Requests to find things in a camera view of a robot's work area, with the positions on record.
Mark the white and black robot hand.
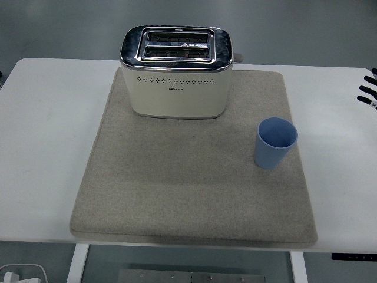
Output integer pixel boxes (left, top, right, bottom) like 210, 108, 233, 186
356, 68, 377, 111

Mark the blue plastic cup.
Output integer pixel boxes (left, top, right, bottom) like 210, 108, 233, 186
254, 117, 299, 170

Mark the black table control panel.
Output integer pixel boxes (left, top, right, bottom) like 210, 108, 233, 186
331, 252, 377, 262

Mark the white table leg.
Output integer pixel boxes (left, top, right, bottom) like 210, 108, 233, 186
289, 251, 309, 283
65, 243, 90, 283

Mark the cream and chrome toaster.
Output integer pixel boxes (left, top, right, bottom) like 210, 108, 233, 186
119, 25, 244, 120

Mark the beige felt mat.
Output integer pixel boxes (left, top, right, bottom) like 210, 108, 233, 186
69, 66, 319, 247

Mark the white block in tray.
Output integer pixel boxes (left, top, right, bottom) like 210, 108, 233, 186
1, 271, 41, 283

